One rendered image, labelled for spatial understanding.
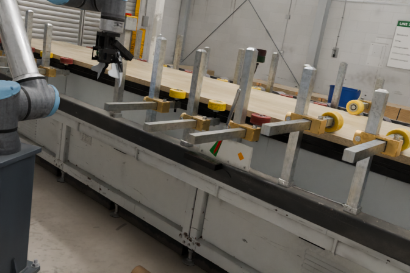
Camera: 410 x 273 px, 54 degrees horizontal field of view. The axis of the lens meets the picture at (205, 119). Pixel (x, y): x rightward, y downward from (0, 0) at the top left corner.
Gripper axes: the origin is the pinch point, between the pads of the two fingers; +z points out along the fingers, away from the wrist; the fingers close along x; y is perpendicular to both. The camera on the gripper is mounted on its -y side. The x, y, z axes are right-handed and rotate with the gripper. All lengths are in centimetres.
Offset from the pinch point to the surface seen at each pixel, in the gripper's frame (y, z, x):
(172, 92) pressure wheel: -39.3, 4.2, -5.3
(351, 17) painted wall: -751, -113, -248
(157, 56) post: -29.6, -11.7, -8.1
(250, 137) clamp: -32, 10, 49
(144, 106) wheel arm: -21.8, 10.6, -2.9
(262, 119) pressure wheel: -41, 4, 47
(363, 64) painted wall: -751, -22, -198
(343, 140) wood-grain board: -52, 5, 77
